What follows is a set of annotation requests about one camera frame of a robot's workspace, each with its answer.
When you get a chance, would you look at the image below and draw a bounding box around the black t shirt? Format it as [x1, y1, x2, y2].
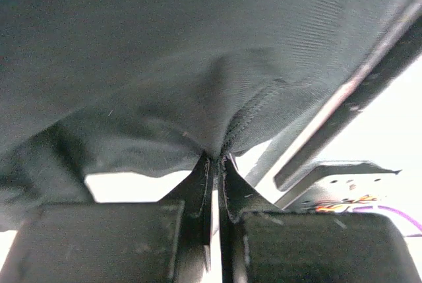
[1, 0, 415, 231]

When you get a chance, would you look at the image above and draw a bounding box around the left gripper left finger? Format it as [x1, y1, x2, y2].
[1, 156, 212, 282]

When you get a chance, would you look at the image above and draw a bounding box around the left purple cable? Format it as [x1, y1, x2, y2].
[349, 204, 422, 234]

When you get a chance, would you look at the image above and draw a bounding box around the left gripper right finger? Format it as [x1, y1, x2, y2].
[218, 157, 420, 282]

